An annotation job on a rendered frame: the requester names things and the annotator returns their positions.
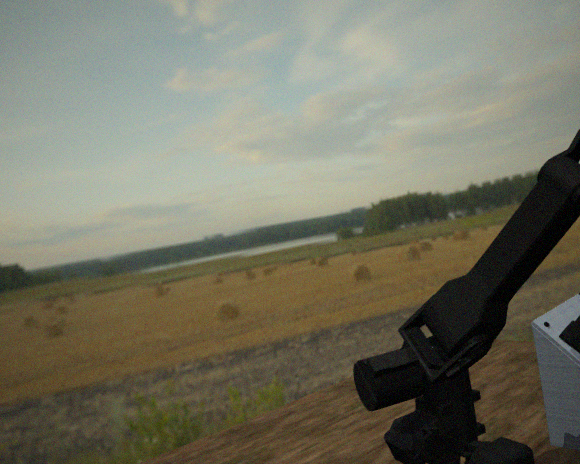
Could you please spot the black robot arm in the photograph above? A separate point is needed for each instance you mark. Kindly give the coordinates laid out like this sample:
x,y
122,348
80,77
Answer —
x,y
466,315

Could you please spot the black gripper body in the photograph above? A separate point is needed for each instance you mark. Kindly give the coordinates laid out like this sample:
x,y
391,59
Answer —
x,y
461,413

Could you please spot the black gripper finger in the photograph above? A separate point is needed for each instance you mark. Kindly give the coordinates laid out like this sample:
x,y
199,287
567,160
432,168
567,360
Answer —
x,y
449,458

